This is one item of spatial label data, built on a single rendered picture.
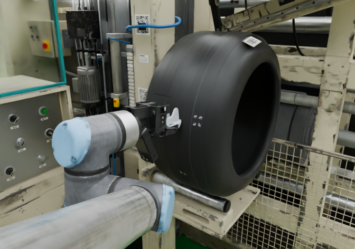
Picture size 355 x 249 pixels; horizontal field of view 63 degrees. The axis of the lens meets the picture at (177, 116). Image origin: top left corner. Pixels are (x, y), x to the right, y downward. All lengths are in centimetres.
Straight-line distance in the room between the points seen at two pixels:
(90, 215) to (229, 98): 56
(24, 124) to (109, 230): 94
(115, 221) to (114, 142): 24
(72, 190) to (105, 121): 15
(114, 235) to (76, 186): 24
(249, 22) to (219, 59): 52
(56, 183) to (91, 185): 78
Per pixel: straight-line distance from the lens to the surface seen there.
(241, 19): 138
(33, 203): 136
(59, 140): 60
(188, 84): 86
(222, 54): 88
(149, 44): 116
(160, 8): 116
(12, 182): 134
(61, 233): 33
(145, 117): 71
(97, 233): 37
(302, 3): 129
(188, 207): 114
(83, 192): 62
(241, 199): 131
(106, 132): 60
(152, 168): 122
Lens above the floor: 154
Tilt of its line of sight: 19 degrees down
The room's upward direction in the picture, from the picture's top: straight up
